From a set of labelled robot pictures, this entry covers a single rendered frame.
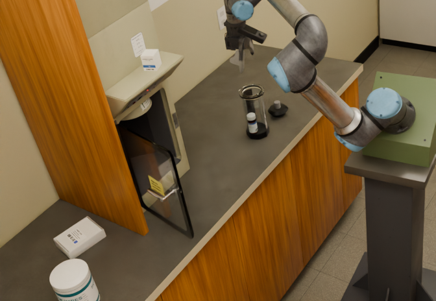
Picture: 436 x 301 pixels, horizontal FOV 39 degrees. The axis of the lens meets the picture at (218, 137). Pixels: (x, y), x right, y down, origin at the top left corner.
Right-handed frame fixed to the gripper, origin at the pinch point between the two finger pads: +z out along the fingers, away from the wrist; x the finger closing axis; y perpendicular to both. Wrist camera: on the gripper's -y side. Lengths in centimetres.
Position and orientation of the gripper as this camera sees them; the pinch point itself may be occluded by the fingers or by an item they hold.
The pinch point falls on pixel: (248, 64)
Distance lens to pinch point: 257.7
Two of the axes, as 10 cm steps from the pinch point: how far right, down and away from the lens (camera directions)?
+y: -9.2, -0.9, 3.8
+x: -3.5, 6.0, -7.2
